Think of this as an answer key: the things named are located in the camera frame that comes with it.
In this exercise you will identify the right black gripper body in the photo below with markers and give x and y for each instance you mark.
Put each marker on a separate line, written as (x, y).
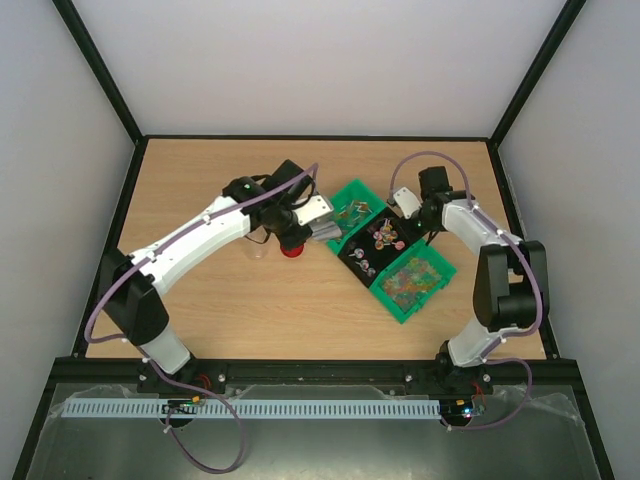
(417, 220)

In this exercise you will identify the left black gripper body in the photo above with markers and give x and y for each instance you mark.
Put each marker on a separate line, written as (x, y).
(284, 236)

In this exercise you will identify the clear plastic cup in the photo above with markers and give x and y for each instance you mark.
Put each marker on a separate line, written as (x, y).
(255, 244)

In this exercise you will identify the black bin with swirl lollipops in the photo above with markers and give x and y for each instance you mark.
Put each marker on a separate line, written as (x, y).
(377, 244)

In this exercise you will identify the metal scoop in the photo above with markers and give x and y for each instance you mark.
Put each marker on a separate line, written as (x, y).
(323, 231)

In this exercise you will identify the green bin with gummies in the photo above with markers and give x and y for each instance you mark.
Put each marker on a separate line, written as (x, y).
(410, 281)

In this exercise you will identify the green bin with lollipops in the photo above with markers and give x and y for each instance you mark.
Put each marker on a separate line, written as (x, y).
(354, 206)

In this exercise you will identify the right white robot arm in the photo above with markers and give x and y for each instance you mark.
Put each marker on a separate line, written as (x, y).
(510, 295)

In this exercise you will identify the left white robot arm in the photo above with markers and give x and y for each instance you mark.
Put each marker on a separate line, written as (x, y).
(132, 286)

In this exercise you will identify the red round lid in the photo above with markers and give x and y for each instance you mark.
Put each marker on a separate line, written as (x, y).
(293, 252)

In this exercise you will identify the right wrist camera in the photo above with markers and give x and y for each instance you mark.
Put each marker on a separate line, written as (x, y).
(408, 203)

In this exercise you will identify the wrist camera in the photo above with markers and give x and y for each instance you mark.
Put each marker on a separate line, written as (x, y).
(316, 209)
(408, 203)

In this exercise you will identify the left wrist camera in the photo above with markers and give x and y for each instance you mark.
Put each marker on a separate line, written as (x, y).
(316, 209)

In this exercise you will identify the black aluminium rail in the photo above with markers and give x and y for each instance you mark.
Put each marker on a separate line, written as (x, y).
(400, 377)

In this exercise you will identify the light blue cable duct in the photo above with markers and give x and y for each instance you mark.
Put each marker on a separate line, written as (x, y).
(253, 409)

